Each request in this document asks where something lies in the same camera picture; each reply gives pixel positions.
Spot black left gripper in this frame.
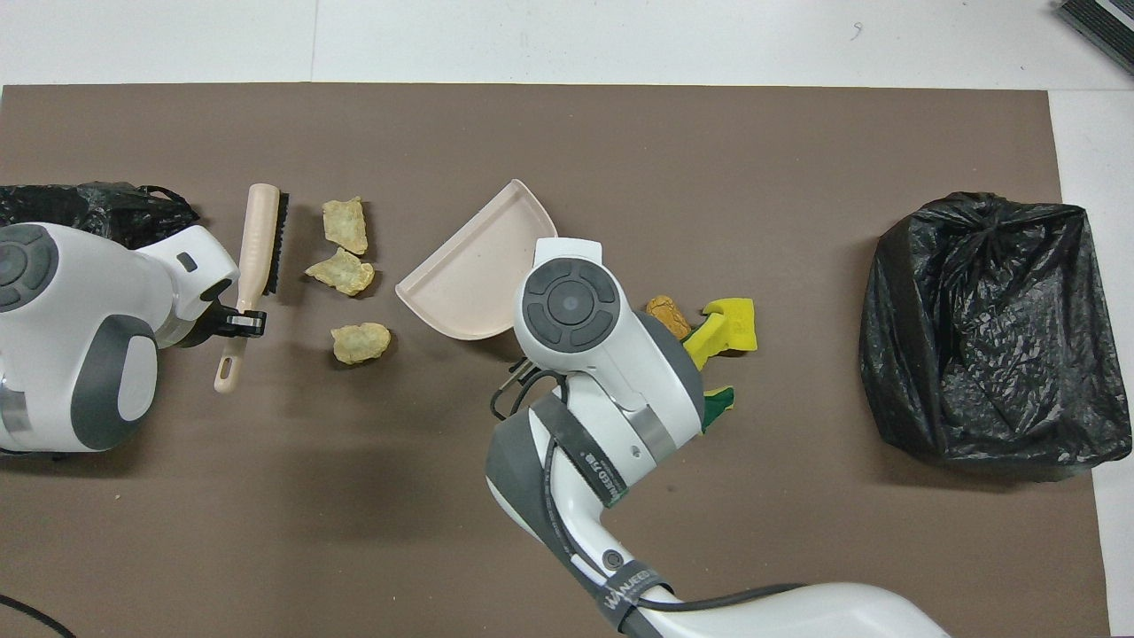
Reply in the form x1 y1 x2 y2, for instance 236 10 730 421
182 300 268 348

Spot beige hand brush black bristles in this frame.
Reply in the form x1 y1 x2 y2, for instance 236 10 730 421
214 183 291 394

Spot pale yellow sponge chunk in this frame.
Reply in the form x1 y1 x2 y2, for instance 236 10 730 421
330 323 392 365
305 247 376 297
322 196 369 258

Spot beige plastic dustpan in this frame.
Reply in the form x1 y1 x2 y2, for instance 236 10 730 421
395 179 559 341

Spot brown cork-like sponge piece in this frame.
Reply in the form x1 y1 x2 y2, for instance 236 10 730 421
645 295 692 342

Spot yellow and green sponge piece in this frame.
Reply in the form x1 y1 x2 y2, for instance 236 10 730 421
700 385 736 435

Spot black trash bag bin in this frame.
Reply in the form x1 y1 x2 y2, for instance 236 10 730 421
0 182 201 251
858 191 1133 471

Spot brown table mat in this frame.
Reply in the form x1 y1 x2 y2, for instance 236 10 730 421
0 82 1113 638

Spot dark striped flat object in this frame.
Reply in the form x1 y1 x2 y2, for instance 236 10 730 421
1052 0 1134 76

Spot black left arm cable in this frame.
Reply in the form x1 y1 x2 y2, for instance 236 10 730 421
0 592 77 638

